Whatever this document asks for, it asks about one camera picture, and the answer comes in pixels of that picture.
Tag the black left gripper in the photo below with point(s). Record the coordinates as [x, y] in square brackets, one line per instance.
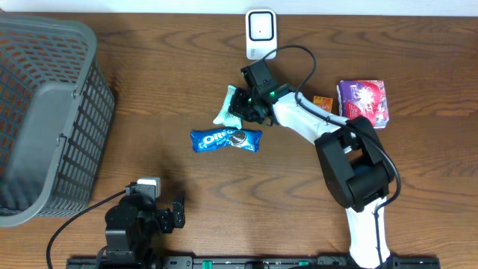
[169, 219]

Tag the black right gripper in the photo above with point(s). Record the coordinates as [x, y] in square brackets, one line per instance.
[235, 106]

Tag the teal snack packet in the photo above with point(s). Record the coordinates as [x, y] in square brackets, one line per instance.
[225, 118]

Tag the blue Oreo cookie pack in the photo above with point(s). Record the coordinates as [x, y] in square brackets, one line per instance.
[211, 140]

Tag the small orange snack box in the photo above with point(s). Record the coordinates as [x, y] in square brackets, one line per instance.
[325, 103]

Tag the purple red snack bag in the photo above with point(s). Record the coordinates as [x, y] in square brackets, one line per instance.
[365, 98]

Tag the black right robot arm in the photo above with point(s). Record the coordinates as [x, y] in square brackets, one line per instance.
[355, 167]

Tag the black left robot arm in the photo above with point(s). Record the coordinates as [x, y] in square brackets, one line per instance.
[133, 223]

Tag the grey plastic mesh basket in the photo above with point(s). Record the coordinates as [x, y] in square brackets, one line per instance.
[56, 115]

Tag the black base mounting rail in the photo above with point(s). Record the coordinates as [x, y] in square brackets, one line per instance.
[187, 262]

